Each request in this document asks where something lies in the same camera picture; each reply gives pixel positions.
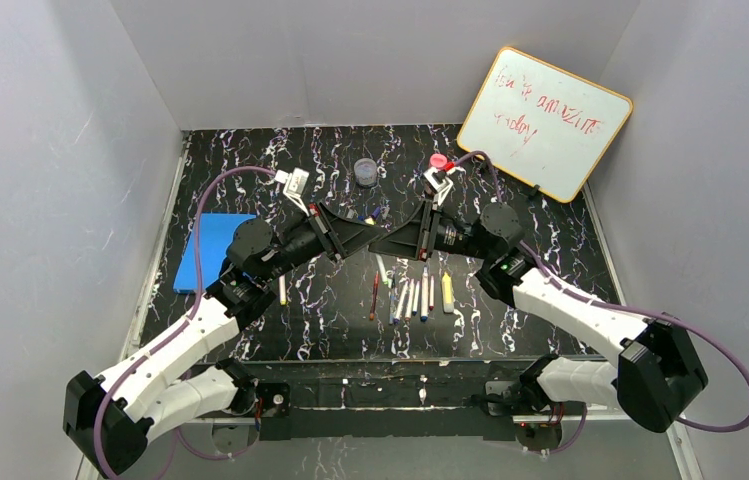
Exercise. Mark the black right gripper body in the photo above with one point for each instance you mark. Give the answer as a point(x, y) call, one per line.
point(425, 230)

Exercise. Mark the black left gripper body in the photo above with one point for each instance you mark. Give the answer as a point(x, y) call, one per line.
point(325, 232)

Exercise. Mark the yellow capped pen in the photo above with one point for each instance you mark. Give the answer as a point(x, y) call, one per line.
point(282, 290)

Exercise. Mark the green capped marker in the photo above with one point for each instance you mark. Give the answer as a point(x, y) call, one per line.
point(384, 275)

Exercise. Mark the red capped white marker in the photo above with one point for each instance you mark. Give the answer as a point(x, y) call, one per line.
point(430, 293)

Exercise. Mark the checkered black white pen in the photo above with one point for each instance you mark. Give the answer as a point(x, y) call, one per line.
point(391, 305)

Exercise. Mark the orange yellow highlighter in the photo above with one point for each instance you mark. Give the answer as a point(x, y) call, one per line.
point(448, 304)

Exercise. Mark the blue red marker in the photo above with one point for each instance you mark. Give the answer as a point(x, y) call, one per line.
point(416, 298)

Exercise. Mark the blue capped white marker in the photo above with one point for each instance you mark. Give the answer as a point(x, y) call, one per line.
point(424, 295)

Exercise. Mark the purple white marker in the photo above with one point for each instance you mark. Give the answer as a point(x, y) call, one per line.
point(400, 300)

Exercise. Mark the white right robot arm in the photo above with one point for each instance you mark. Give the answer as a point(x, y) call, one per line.
point(649, 367)

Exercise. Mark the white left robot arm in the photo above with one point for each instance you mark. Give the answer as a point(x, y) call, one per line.
point(113, 416)

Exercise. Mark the blue foam pad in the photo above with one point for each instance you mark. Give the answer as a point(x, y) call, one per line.
point(216, 231)

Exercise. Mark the clear round plastic container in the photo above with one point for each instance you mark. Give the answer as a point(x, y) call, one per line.
point(366, 172)

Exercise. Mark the pink capped bottle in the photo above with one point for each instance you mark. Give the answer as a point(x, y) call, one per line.
point(438, 161)

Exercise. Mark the yellow framed whiteboard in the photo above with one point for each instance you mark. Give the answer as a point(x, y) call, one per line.
point(543, 125)

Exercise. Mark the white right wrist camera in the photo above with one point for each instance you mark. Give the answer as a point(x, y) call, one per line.
point(438, 186)

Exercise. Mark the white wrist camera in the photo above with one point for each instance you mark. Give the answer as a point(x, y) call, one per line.
point(438, 186)
point(293, 186)

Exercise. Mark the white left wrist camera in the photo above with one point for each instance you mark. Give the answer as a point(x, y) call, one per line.
point(293, 186)

